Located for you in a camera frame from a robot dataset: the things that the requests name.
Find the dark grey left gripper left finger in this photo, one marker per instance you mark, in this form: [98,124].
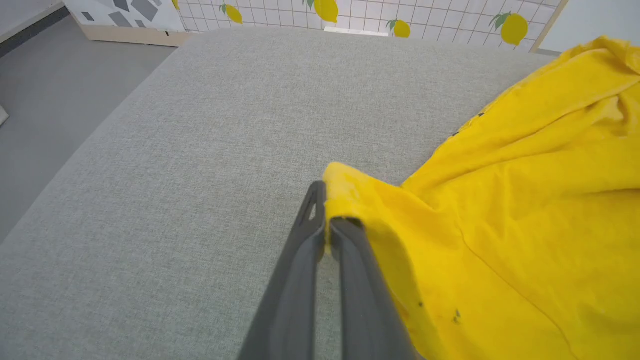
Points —
[290,300]

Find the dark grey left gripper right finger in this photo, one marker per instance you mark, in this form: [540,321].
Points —
[362,300]

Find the yellow garment with cartoon print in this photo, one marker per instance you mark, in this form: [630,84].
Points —
[525,225]

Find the grey fabric sofa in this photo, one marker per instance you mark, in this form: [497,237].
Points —
[200,175]

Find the flat white board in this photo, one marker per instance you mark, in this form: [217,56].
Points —
[355,31]

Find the lemon print partition panel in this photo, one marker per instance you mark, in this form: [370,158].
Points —
[450,20]

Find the grey shapes print partition panel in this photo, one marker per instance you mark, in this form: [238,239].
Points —
[130,22]

